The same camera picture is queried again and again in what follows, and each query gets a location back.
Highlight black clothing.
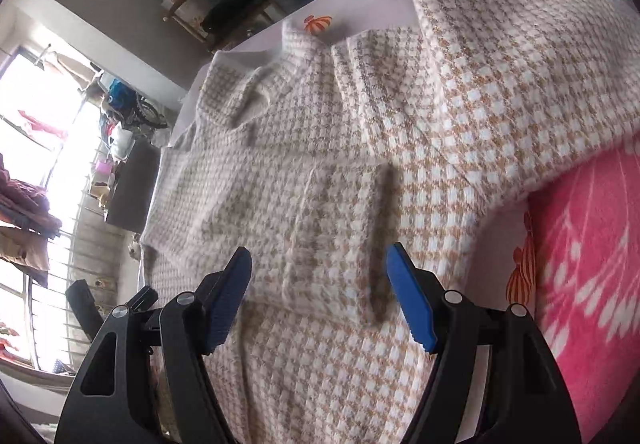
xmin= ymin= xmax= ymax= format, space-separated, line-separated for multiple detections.
xmin=200 ymin=0 xmax=273 ymax=32

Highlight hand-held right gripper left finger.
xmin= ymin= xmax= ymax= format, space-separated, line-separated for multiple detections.
xmin=57 ymin=246 xmax=253 ymax=444

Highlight hanging brown garment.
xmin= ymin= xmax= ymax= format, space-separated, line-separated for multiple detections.
xmin=0 ymin=224 xmax=51 ymax=287

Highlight wheelchair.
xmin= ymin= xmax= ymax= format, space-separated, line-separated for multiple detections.
xmin=127 ymin=94 xmax=173 ymax=130

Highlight hanging plaid garment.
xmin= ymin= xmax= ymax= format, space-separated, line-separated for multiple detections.
xmin=0 ymin=154 xmax=63 ymax=240

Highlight balcony railing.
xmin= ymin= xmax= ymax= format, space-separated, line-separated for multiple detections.
xmin=30 ymin=201 xmax=146 ymax=375

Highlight beige houndstooth knit sweater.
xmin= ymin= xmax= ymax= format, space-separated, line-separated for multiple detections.
xmin=140 ymin=0 xmax=640 ymax=444

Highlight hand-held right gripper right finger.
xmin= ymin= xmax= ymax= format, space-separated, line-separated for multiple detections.
xmin=385 ymin=242 xmax=583 ymax=444

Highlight dark grey cabinet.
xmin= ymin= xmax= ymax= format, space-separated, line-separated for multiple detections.
xmin=105 ymin=139 xmax=161 ymax=232

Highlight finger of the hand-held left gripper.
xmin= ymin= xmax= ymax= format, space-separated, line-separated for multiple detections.
xmin=129 ymin=285 xmax=160 ymax=314
xmin=65 ymin=279 xmax=106 ymax=342

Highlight pink floral blanket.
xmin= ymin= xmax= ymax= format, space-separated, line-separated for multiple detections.
xmin=402 ymin=0 xmax=640 ymax=444

